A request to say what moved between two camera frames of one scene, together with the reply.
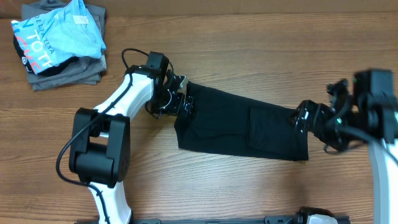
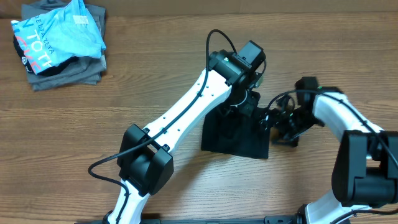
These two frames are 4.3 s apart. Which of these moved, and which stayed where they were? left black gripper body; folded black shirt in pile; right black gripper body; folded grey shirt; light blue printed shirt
Moved: right black gripper body; left black gripper body
Stayed: folded grey shirt; folded black shirt in pile; light blue printed shirt
